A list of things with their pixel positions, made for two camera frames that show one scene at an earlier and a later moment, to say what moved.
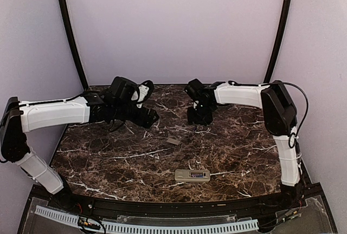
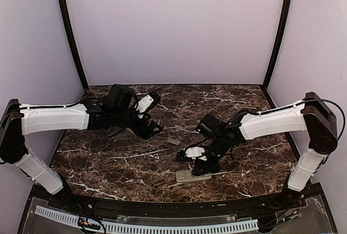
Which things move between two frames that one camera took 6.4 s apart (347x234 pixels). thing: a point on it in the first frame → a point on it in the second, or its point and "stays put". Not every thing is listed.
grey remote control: [192, 175] stays put
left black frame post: [62, 0] stays put
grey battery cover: [173, 141] stays put
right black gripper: [192, 118] → [209, 167]
